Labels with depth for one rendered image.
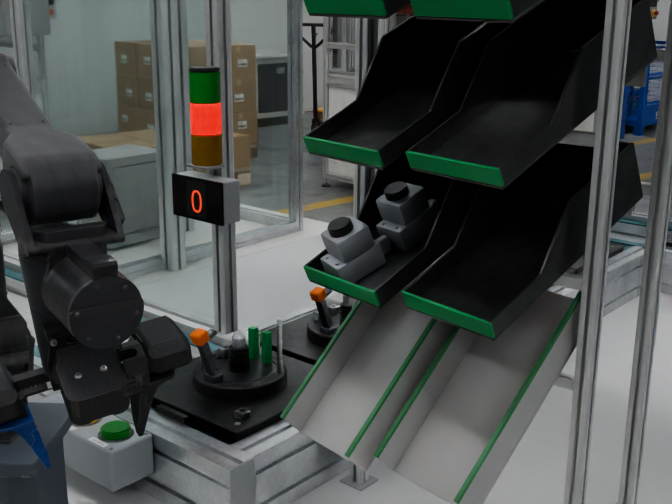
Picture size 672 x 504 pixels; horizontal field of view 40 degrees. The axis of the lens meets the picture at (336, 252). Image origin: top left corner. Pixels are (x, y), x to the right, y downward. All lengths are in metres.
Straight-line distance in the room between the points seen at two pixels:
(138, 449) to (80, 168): 0.61
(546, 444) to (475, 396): 0.40
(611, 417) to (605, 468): 0.18
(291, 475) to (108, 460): 0.24
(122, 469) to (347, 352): 0.33
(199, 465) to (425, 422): 0.30
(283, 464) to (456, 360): 0.29
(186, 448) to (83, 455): 0.15
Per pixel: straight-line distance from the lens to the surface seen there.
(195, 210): 1.52
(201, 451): 1.22
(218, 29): 1.49
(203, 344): 1.30
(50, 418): 1.11
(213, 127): 1.48
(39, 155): 0.73
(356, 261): 1.08
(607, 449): 1.49
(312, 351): 1.49
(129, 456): 1.26
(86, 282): 0.68
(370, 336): 1.20
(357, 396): 1.17
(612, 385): 1.72
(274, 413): 1.29
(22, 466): 1.03
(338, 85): 7.17
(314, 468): 1.31
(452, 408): 1.11
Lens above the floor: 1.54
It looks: 16 degrees down
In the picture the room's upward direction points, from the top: straight up
